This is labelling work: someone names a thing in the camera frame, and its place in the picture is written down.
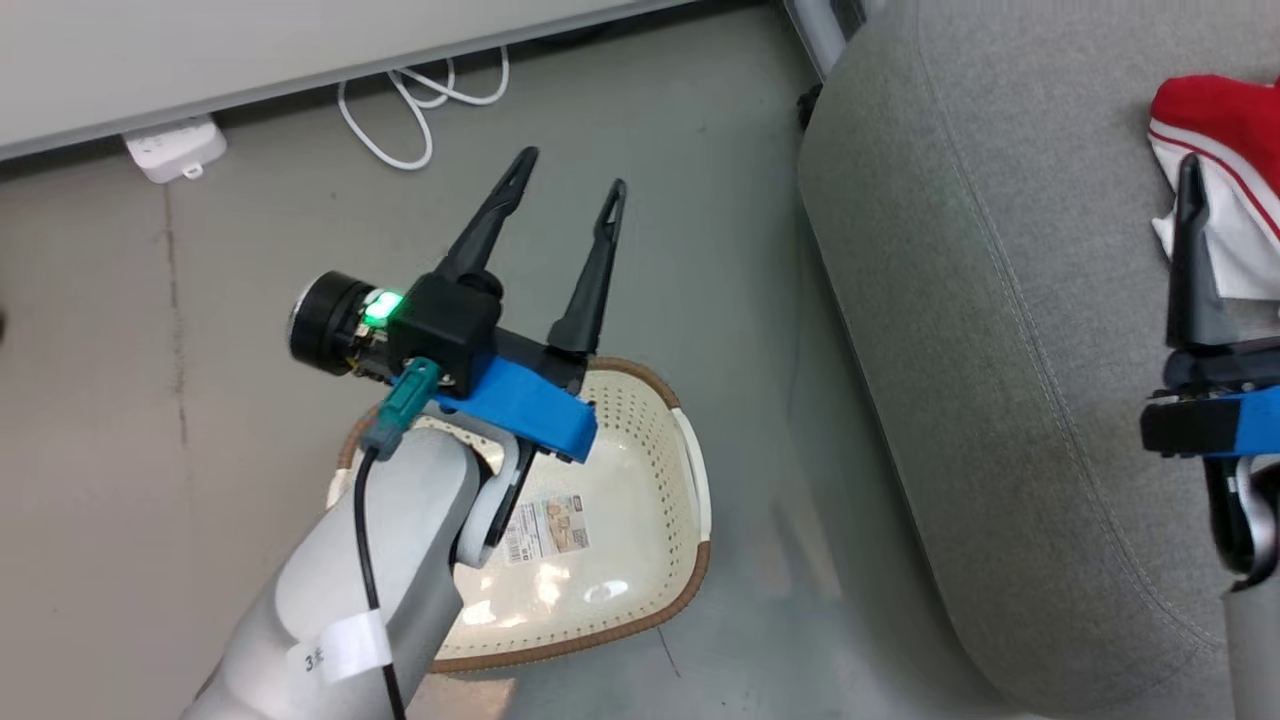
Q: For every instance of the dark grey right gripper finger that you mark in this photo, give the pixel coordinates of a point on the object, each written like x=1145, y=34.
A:
x=1190, y=260

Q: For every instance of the white power strip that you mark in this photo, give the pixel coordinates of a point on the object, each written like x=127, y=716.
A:
x=175, y=148

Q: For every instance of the grey fabric sofa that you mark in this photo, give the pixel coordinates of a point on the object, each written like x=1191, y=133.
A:
x=1000, y=300

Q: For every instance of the white and grey right robot arm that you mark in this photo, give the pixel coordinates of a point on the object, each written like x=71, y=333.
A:
x=1255, y=640

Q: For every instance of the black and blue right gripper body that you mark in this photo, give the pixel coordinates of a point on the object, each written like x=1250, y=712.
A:
x=1210, y=410

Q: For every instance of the red and white garment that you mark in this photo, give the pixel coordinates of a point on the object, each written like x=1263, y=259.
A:
x=1230, y=120

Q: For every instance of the cream perforated laundry basket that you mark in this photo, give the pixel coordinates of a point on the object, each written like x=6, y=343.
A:
x=620, y=520

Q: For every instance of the grey partition base rail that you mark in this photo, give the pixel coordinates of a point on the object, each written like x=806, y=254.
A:
x=300, y=80

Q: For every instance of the white and grey left robot arm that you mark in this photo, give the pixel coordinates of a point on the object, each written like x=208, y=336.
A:
x=320, y=590

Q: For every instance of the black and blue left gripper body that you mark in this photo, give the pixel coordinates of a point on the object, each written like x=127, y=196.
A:
x=530, y=405

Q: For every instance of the white tape label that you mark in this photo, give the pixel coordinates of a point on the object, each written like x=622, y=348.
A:
x=340, y=645

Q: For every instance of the printed product sticker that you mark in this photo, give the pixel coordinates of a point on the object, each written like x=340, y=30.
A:
x=550, y=530

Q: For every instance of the black sofa foot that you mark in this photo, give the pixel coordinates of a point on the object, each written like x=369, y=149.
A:
x=808, y=108

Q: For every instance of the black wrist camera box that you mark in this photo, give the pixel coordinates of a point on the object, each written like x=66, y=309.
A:
x=450, y=320

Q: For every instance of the grey metal partition post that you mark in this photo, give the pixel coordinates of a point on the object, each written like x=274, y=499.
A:
x=825, y=30

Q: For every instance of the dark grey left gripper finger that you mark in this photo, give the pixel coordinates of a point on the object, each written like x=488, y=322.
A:
x=485, y=230
x=595, y=270

